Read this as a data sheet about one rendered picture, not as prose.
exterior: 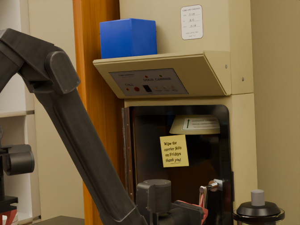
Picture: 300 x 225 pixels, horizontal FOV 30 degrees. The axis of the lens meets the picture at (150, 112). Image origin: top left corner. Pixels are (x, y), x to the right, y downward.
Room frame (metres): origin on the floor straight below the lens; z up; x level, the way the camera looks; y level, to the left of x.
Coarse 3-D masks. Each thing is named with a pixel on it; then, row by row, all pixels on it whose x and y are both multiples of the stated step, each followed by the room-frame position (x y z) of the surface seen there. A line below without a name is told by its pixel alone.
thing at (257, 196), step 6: (252, 192) 1.16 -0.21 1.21; (258, 192) 1.15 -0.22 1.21; (252, 198) 1.16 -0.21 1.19; (258, 198) 1.15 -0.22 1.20; (264, 198) 1.16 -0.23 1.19; (246, 204) 1.17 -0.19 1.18; (252, 204) 1.16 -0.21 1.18; (258, 204) 1.15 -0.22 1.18; (264, 204) 1.16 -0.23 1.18; (270, 204) 1.16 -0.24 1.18; (240, 210) 1.15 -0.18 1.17; (246, 210) 1.14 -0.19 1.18; (252, 210) 1.13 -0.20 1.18; (258, 210) 1.13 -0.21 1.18; (264, 210) 1.13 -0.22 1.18; (270, 210) 1.13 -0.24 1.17; (276, 210) 1.14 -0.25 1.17; (258, 216) 1.12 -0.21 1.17
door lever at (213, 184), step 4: (212, 180) 1.30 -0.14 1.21; (208, 184) 1.30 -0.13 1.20; (212, 184) 1.29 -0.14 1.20; (216, 184) 1.29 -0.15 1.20; (200, 188) 1.26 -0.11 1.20; (204, 188) 1.25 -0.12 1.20; (208, 188) 1.27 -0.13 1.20; (212, 188) 1.29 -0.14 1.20; (216, 188) 1.29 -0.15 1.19; (200, 192) 1.26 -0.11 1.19; (204, 192) 1.25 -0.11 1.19; (200, 196) 1.26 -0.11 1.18; (204, 196) 1.26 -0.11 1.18; (200, 200) 1.26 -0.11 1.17; (204, 200) 1.26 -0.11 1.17; (200, 204) 1.26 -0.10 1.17; (204, 204) 1.26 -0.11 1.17; (204, 220) 1.26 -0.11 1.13
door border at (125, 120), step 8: (128, 112) 1.44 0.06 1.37; (128, 120) 1.45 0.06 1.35; (128, 128) 1.45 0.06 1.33; (128, 136) 1.45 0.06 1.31; (128, 144) 1.45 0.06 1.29; (128, 152) 1.45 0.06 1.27; (128, 160) 1.45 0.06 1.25; (128, 168) 1.45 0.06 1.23; (128, 176) 1.45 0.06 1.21; (128, 184) 1.45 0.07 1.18; (128, 192) 1.45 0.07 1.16
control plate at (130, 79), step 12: (108, 72) 1.37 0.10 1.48; (120, 72) 1.35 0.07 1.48; (132, 72) 1.33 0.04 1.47; (144, 72) 1.31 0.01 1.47; (156, 72) 1.29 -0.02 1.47; (168, 72) 1.28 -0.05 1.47; (120, 84) 1.39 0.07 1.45; (132, 84) 1.37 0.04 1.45; (144, 84) 1.35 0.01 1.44; (156, 84) 1.33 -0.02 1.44; (168, 84) 1.31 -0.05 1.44; (180, 84) 1.29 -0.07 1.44
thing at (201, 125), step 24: (144, 120) 1.41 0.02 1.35; (168, 120) 1.37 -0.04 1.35; (192, 120) 1.33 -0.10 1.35; (216, 120) 1.29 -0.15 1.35; (144, 144) 1.42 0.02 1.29; (192, 144) 1.33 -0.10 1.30; (216, 144) 1.29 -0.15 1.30; (144, 168) 1.42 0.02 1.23; (168, 168) 1.37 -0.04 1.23; (192, 168) 1.33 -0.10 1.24; (216, 168) 1.29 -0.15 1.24; (192, 192) 1.33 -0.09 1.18; (216, 192) 1.29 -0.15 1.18; (216, 216) 1.29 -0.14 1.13
